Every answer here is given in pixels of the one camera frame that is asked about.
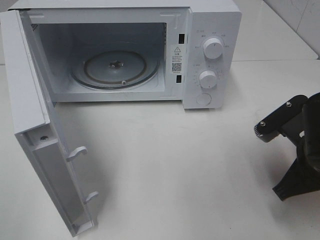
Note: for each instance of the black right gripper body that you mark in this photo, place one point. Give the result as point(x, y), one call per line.
point(308, 150)

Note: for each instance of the white microwave oven body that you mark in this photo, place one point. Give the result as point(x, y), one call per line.
point(171, 30)

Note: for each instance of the white microwave knob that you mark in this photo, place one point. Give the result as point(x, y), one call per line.
point(213, 47)
point(208, 79)

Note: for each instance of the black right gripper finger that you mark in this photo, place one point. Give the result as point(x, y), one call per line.
point(300, 179)

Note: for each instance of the white microwave door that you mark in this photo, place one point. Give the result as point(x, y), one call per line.
point(36, 125)

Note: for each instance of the white adjacent table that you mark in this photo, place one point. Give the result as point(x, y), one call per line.
point(264, 36)

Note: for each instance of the round door release button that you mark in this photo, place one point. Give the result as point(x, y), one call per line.
point(204, 99)

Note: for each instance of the glass microwave turntable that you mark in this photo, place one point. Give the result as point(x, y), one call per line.
point(115, 69)

